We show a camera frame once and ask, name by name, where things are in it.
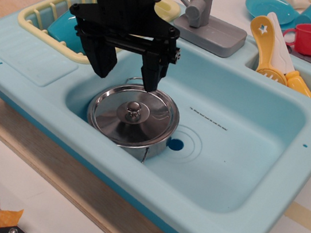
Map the yellow slotted toy spatula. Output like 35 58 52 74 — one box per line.
250 15 287 86

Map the white yellow toy knife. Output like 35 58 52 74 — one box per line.
267 12 311 98

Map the grey toy faucet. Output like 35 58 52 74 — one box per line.
174 0 247 58

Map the red plastic toy cup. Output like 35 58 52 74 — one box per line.
283 24 311 55

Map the shiny steel pot lid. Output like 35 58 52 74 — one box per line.
86 80 183 153

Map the teal plastic bowl in rack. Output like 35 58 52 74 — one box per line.
47 10 85 54

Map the cream plastic toy piece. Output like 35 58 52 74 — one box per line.
285 0 311 9

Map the pale yellow dish rack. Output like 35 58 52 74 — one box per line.
13 0 182 77

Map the light blue toy sink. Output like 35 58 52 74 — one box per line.
0 13 311 233

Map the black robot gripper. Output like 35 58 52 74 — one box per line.
70 0 180 92

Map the teal plastic plate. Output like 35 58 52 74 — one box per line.
245 0 299 25

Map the orange tape piece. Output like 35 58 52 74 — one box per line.
0 209 24 228

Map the small stainless steel pot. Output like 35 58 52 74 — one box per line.
81 70 185 168

